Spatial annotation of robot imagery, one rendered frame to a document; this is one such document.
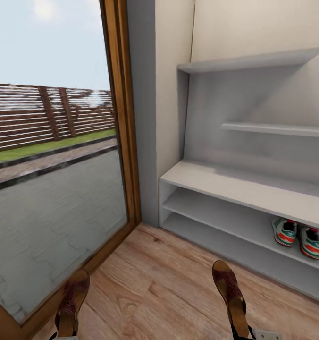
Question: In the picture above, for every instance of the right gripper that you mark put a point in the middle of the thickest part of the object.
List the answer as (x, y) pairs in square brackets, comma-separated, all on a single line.
[(236, 337)]

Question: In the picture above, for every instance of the gym shoe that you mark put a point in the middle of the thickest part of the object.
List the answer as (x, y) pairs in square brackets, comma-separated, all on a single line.
[(284, 230), (309, 238)]

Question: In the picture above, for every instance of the door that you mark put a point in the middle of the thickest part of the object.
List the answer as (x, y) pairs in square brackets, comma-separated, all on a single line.
[(69, 184)]

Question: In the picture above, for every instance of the sandal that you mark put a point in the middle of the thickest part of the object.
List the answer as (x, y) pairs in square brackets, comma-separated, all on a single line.
[(75, 292), (226, 284)]

